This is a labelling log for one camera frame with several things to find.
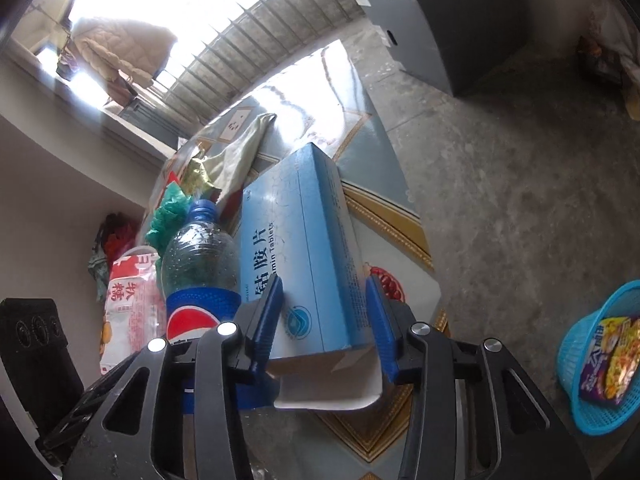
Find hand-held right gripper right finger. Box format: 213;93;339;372
365;267;591;480

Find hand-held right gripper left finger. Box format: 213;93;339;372
65;275;286;480

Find clear cola bottle blue label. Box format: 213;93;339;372
161;199;276;413

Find blue medicine box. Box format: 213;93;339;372
240;142;388;413

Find white and red candy bag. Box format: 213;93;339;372
100;246;168;376

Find green plastic bag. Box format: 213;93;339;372
146;182;201;256

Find gold snack wrapper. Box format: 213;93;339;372
180;157;221;196

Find blue plastic basket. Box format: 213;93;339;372
556;280;640;436

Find red hanging clothes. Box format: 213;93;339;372
87;212;138;301

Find beige cloth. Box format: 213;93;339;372
202;112;278;206

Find fruit print tablecloth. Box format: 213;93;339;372
140;40;451;480

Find purple noodle packet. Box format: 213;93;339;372
579;316;640;406

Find grey balcony railing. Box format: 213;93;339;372
160;0;361;126

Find grey cabinet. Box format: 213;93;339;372
354;0;531;97

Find beige quilted coat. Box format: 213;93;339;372
70;17;178;88

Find pile of bags and wrappers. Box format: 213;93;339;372
577;10;640;121

